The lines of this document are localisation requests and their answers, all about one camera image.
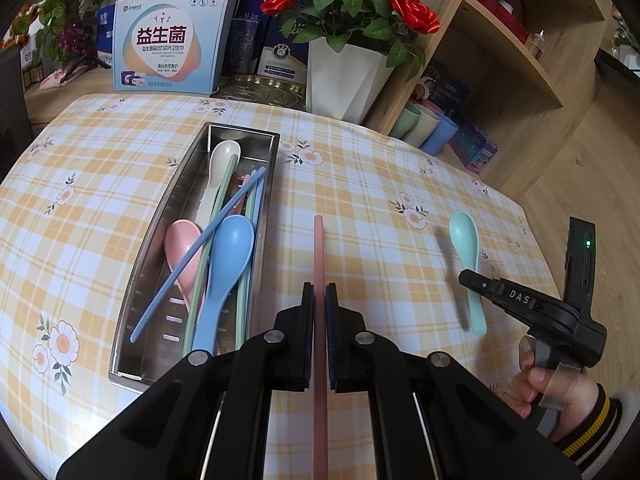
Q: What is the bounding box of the gold metal tray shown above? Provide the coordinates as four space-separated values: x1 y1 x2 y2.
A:
212 75 306 110

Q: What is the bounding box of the pink cup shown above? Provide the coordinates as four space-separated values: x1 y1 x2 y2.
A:
422 100 445 114

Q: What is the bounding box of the beige cup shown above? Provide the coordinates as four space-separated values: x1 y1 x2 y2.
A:
401 105 439 148

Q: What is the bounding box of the white spoon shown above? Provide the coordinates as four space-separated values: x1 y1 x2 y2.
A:
194 140 241 230

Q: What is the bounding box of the wooden shelf unit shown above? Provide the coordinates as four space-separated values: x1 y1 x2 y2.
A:
361 0 640 396

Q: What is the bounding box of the right hand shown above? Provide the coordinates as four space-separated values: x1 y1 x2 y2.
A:
499 336 600 442

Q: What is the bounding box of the striped sleeve forearm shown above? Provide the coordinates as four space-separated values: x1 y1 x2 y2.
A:
554 385 640 479

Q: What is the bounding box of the blue probiotic box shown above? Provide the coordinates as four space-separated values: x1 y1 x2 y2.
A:
112 0 236 96

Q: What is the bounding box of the green cup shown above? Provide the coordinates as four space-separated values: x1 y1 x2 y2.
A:
390 102 421 139

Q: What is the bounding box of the pink blossom plant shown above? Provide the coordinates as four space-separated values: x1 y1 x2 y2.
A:
1 0 105 67

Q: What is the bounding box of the mint green spoon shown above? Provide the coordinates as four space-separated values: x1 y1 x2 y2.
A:
449 211 487 336

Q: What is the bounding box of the white flower vase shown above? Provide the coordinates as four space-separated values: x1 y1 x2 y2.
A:
306 38 393 125

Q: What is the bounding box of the dark blue milk box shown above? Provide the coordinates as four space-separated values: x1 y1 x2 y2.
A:
257 18 308 86

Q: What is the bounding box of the blue cup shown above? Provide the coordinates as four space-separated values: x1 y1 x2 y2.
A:
420 113 459 156

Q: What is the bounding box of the red rose bouquet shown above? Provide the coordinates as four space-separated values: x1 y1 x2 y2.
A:
260 0 440 77

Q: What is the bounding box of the blue chopstick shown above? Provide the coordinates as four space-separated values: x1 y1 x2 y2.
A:
129 164 268 345

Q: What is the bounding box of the blue spoon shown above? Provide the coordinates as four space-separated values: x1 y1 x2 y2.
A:
192 214 250 354

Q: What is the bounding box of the pink spoon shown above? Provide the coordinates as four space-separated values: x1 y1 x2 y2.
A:
162 219 204 311

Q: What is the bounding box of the yellow plaid tablecloth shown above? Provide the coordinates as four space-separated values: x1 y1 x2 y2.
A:
1 94 556 478

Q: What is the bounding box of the stainless steel utensil tray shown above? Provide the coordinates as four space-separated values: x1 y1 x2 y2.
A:
108 122 280 391

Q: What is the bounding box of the purple box on shelf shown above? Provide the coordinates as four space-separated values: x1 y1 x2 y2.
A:
449 119 498 174

